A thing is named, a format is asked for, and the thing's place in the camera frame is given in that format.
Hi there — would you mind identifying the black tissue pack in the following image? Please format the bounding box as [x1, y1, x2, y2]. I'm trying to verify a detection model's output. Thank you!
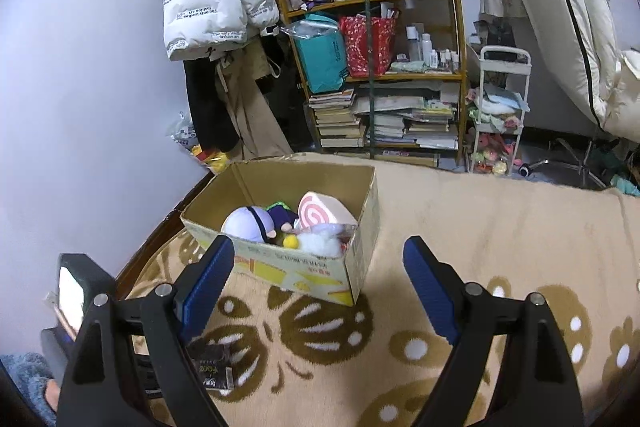
[186, 339, 234, 391]

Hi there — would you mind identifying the purple-haired plush doll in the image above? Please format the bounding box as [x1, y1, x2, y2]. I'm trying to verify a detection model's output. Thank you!
[221, 202, 298, 244]

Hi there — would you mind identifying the yellow plush toy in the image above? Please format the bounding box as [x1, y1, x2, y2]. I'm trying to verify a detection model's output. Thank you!
[282, 234, 299, 249]

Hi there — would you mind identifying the pink swirl roll plush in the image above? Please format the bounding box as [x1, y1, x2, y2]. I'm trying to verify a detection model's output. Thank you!
[294, 191, 358, 259]

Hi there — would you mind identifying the plastic bag of plush toys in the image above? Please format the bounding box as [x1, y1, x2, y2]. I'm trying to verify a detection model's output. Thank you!
[167, 112, 228, 176]

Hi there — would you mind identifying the black hanging garment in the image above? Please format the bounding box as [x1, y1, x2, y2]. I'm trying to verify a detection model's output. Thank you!
[183, 58, 240, 153]

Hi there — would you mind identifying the beige coat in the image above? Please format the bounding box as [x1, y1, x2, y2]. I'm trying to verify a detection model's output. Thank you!
[216, 39, 293, 161]

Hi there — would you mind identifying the white rolling cart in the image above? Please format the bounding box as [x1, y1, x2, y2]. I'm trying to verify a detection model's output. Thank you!
[465, 46, 533, 176]

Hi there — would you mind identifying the stack of books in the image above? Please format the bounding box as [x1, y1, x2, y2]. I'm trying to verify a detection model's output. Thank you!
[308, 89, 366, 148]

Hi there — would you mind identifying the white mattress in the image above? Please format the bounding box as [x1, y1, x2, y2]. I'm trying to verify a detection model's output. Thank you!
[522, 0, 639, 142]

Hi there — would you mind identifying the wooden shelf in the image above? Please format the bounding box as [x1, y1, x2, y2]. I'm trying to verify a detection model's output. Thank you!
[269, 0, 471, 166]

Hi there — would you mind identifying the teal bag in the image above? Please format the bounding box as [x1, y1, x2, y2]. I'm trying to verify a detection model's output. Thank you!
[282, 14, 348, 94]

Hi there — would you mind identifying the red gift bag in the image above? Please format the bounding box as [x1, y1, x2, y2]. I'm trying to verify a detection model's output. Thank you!
[338, 15, 396, 78]

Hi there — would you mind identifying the green pole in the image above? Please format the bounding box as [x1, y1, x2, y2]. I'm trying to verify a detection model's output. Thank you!
[364, 0, 376, 159]

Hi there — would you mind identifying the wall socket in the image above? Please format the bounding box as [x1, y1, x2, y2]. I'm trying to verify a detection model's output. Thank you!
[44, 291, 58, 307]

